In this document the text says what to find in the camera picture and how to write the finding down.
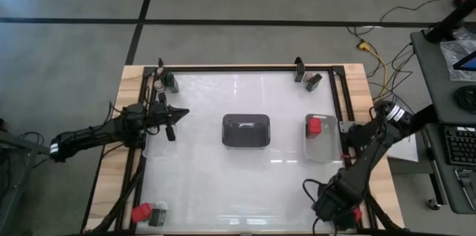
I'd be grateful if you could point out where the yellow floor cable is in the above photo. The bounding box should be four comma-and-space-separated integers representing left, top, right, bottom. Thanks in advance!
356, 41, 390, 101

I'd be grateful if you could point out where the dark grey plastic bin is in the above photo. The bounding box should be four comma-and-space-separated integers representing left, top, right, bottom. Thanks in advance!
222, 113, 271, 149

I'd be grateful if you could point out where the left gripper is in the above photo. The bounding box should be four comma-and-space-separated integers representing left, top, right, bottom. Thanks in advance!
147, 92, 191, 143

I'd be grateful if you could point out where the grey metal hand tool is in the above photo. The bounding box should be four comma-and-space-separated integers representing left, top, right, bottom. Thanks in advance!
454, 168, 476, 213

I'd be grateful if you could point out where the white paper sheet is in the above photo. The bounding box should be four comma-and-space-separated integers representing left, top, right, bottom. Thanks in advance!
386, 133, 419, 162

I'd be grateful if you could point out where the long black floor cable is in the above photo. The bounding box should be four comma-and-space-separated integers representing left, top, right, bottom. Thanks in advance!
379, 0, 455, 23

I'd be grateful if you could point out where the coiled black cable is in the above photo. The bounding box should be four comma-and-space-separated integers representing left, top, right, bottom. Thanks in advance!
454, 84, 476, 115

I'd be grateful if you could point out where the white translucent plastic bin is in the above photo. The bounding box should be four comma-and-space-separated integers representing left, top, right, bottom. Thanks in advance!
304, 113, 342, 163

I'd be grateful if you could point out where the black computer keyboard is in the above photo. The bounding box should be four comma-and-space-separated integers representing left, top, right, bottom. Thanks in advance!
443, 125, 476, 167

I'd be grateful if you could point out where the black aluminium table frame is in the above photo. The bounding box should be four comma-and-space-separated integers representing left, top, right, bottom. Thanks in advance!
83, 64, 406, 236

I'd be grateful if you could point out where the clear plastic bag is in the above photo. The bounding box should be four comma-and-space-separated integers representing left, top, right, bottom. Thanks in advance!
440, 38, 476, 82

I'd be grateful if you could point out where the monitor with blue screen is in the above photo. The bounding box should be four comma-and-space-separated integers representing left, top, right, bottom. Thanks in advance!
452, 50, 476, 72

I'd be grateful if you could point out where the grey office desk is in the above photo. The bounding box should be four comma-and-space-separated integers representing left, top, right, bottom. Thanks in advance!
410, 29, 476, 215

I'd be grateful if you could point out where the grey metal stand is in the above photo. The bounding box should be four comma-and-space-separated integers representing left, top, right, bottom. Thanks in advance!
0, 116, 62, 236

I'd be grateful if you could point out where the black diagonal desk bar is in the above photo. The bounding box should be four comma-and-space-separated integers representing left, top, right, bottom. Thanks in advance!
407, 103, 438, 133

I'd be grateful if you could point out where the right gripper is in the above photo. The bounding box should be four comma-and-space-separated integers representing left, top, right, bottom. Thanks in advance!
313, 187, 364, 230

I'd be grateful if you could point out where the red spice container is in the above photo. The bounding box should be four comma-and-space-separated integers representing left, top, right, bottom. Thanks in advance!
131, 202, 154, 224
306, 118, 323, 139

